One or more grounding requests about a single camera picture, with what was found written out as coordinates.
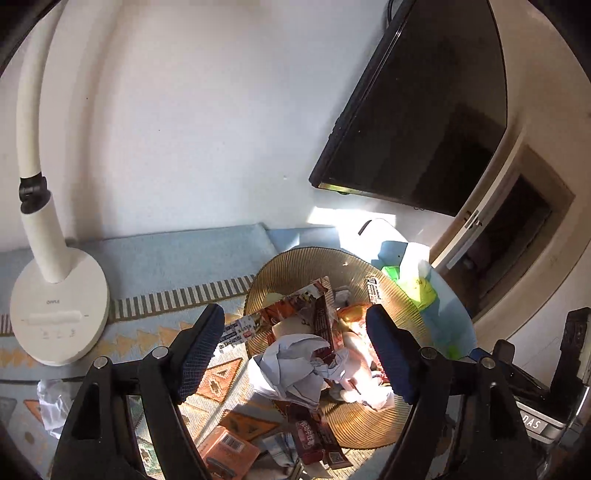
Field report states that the small orange box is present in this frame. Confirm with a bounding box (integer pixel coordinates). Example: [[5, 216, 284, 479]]
[[201, 425, 262, 478]]

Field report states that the white desk lamp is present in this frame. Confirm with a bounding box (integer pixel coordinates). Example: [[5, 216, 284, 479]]
[[9, 0, 112, 367]]

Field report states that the small crumpled paper ball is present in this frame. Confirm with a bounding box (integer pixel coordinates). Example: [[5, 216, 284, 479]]
[[37, 378, 79, 439]]

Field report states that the large bluish paper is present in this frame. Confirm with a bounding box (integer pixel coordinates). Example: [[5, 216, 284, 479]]
[[248, 335, 352, 411]]

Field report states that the patterned woven mat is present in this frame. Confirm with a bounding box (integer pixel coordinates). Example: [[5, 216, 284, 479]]
[[0, 223, 287, 480]]

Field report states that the green and white packet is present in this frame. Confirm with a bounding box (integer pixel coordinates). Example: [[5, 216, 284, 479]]
[[381, 242, 438, 309]]

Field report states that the black flat screen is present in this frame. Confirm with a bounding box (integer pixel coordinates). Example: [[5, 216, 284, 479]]
[[308, 0, 509, 217]]

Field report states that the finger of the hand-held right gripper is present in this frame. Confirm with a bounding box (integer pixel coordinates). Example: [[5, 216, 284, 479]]
[[492, 340, 553, 403]]

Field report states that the dark red long box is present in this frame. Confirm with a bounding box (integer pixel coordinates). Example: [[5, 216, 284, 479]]
[[286, 401, 352, 469]]

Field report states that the long box with white label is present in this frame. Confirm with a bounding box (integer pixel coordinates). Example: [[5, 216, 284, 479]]
[[315, 295, 340, 360]]

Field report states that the white and pink plush toy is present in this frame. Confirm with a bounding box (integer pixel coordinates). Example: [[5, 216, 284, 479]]
[[342, 332, 393, 411]]

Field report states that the striped snack wrapper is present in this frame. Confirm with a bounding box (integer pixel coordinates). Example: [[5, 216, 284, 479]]
[[217, 276, 334, 357]]

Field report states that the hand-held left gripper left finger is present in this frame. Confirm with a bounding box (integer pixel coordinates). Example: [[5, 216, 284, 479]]
[[51, 302, 227, 480]]

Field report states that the amber ribbed glass bowl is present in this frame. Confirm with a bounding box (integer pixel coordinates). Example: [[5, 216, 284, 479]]
[[243, 247, 432, 450]]

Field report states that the beige cabinet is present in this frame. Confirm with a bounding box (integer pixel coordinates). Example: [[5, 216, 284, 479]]
[[429, 131, 578, 324]]

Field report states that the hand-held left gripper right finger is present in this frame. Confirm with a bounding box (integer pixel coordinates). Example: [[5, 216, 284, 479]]
[[365, 305, 541, 480]]

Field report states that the orange-red snack bag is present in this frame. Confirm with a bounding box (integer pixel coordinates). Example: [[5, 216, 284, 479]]
[[337, 305, 370, 334]]

